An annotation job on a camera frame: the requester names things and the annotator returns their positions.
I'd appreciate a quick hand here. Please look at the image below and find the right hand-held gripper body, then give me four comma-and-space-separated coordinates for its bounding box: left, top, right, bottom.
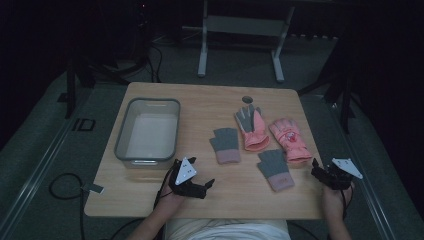
319, 158, 364, 191

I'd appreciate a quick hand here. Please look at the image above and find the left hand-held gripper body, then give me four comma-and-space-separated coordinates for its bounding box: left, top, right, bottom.
167, 156, 205, 197

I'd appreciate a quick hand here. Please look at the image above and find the grey knit glove pink cuff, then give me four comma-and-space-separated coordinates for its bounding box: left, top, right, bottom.
209, 127, 242, 165
256, 148, 296, 193

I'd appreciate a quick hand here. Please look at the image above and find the grey plastic bin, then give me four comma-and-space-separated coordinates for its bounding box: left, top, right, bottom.
113, 97, 182, 170

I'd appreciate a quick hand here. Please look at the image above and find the pink ski glove grey palm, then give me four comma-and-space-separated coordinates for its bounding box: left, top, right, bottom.
234, 103, 270, 153

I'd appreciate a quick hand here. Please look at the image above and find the person's left hand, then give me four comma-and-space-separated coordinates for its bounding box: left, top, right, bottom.
153, 190, 186, 218

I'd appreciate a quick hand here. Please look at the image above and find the pink ski glove red print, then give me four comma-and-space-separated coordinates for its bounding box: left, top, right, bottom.
268, 117, 313, 164

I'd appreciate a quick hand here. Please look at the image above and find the person's white clothing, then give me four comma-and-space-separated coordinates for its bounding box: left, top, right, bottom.
164, 218, 292, 240

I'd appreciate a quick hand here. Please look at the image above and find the black tripod stand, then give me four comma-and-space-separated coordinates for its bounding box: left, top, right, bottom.
297, 64, 361, 135
63, 58, 133, 120

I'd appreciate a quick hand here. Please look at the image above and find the grey table clip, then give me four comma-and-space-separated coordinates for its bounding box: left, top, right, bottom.
81, 182, 105, 195

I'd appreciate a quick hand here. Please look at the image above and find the white metal stand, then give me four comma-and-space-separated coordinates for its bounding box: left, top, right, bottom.
182, 0, 296, 84

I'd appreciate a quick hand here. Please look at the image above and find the right hand-held gripper cable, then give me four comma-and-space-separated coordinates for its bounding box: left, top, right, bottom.
289, 188, 354, 240

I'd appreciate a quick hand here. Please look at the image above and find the hand-held gripper cable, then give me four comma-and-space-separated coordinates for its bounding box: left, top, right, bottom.
109, 164, 178, 240
289, 188, 354, 240

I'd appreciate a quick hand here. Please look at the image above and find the left hand-held gripper cable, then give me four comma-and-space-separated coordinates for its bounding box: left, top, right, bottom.
109, 164, 178, 240

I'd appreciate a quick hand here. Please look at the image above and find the black background cable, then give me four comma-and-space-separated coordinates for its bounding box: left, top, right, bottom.
145, 42, 164, 84

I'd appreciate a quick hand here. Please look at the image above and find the black floor cable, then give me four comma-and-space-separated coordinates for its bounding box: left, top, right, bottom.
49, 172, 86, 240

